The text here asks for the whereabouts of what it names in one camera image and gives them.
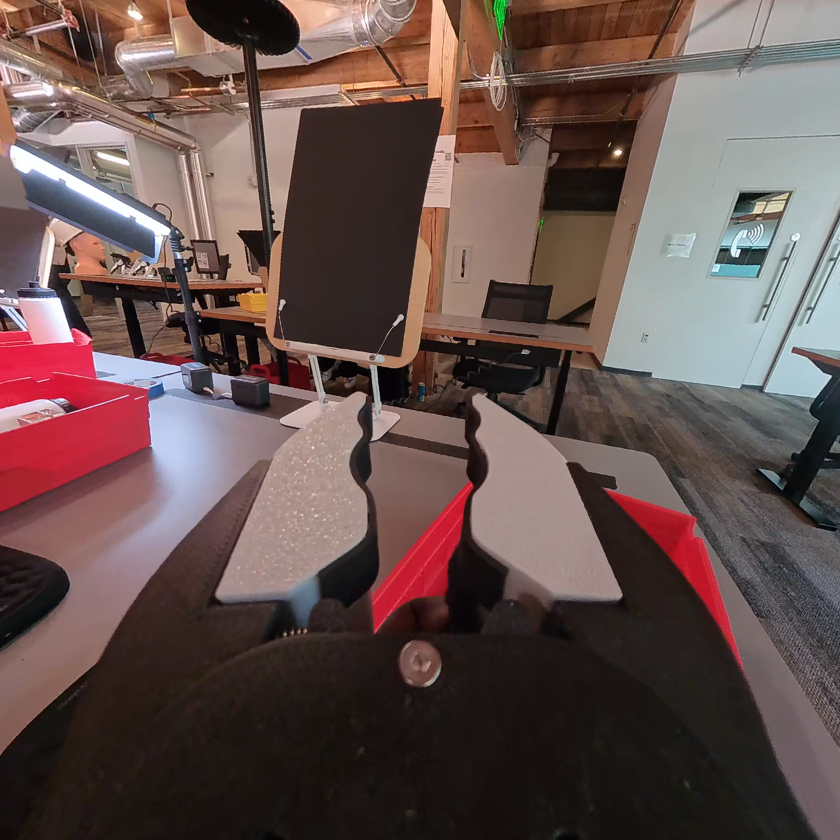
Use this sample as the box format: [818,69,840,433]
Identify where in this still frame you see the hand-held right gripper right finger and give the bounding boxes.
[448,394,623,618]

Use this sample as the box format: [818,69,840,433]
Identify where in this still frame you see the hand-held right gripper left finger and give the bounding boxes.
[215,392,380,627]

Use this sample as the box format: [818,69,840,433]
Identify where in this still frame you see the white metal stand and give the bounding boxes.
[280,354,401,442]

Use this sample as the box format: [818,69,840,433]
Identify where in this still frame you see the red plastic bin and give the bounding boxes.
[0,328,97,383]
[0,371,152,513]
[373,482,742,667]

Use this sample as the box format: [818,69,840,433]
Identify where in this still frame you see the red bag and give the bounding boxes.
[245,357,311,392]

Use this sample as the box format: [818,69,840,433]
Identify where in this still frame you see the black office chair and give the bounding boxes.
[451,280,567,413]

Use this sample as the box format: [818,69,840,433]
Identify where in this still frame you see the grey desk with wooden edge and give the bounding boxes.
[419,312,596,435]

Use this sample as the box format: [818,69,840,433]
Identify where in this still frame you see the wooden desk with yellow box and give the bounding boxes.
[199,306,271,378]

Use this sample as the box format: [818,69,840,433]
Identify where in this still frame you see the wooden board easel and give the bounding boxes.
[264,233,432,367]

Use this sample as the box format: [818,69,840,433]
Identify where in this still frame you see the black light panel stand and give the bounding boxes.
[166,228,203,363]

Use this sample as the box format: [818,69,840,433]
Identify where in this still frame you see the black teleprompter hood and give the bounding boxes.
[237,229,283,278]

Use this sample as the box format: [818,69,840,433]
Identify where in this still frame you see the clear plastic box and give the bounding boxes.
[14,396,72,429]

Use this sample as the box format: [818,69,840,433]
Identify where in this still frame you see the black textured pad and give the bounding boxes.
[0,543,71,652]

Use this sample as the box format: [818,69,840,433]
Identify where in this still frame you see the wooden desk with black legs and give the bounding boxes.
[60,271,265,361]

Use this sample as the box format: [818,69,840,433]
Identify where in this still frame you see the white door with window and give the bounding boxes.
[682,134,840,396]

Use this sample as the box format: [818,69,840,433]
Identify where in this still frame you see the black standing desk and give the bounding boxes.
[757,346,840,532]

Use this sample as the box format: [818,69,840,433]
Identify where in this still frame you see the black foam board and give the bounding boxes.
[274,98,446,358]

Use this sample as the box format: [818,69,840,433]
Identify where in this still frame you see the white water bottle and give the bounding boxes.
[16,281,74,346]

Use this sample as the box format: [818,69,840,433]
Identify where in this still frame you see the mannequin head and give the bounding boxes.
[68,234,107,274]

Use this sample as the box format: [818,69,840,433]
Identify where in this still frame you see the paper notices on pillar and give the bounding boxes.
[423,134,455,209]

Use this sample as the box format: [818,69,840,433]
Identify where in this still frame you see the LED light panel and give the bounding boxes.
[9,140,173,265]

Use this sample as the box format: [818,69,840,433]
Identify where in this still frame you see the black pole with round disk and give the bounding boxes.
[185,0,301,388]

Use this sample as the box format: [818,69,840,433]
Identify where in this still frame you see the silver air duct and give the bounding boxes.
[115,0,419,94]

